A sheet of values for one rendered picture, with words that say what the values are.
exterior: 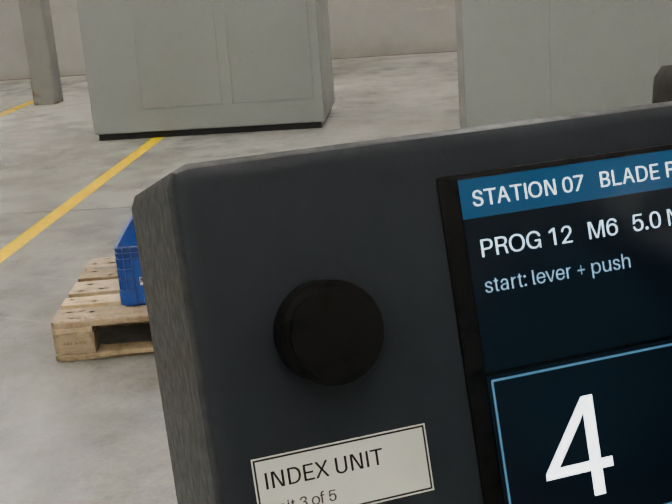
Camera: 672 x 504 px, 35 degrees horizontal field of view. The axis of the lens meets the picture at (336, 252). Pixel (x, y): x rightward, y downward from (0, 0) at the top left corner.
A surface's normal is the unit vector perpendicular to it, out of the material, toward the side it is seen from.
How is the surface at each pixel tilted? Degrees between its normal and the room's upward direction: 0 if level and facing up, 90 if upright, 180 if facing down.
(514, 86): 90
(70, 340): 89
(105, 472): 0
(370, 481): 75
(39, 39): 90
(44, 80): 90
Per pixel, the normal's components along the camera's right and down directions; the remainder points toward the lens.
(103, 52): -0.07, 0.28
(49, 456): -0.07, -0.96
